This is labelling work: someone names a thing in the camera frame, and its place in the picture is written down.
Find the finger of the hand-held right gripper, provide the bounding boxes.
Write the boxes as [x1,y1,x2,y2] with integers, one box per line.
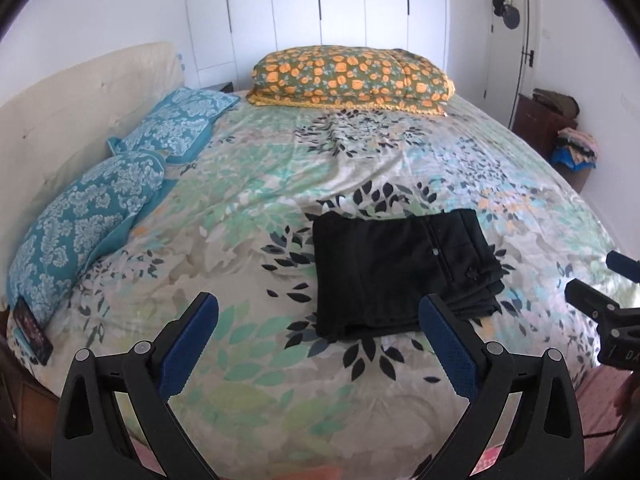
[565,279,622,322]
[606,251,640,282]

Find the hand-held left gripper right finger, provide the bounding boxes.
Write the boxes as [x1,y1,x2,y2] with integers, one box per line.
[414,294,587,480]

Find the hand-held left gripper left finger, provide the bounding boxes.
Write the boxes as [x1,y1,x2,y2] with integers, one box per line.
[51,291,220,480]

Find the black pants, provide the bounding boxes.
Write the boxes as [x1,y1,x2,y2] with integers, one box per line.
[311,208,506,341]

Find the person's right hand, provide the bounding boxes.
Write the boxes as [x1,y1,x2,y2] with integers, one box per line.
[615,371,640,417]

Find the floral leaf bed sheet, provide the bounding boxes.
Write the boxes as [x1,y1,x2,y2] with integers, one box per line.
[10,91,628,480]

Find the pile of folded clothes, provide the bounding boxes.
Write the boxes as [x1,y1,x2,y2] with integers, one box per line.
[551,127,601,168]

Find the dark smartphone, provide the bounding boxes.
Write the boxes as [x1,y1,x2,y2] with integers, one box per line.
[12,297,54,366]

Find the teal damask pillow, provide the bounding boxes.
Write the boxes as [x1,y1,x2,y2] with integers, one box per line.
[106,86,242,167]
[6,151,167,328]

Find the brown wooden cabinet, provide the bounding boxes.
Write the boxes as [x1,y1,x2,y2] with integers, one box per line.
[512,92,580,157]

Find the olive bag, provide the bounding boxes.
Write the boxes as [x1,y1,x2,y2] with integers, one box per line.
[531,88,581,117]

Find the white door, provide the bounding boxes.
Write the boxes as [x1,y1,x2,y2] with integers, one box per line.
[481,0,542,130]

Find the cream padded headboard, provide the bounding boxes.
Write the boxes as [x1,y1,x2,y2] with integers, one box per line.
[0,41,187,311]

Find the black hat on door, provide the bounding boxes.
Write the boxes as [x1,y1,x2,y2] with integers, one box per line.
[492,0,522,30]

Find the orange floral folded quilt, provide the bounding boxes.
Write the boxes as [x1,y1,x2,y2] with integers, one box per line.
[247,46,457,115]

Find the white wardrobe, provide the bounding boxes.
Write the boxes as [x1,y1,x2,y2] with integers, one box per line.
[181,0,451,92]

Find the brown wooden bed frame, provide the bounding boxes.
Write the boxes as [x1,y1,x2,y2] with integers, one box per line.
[0,332,63,461]

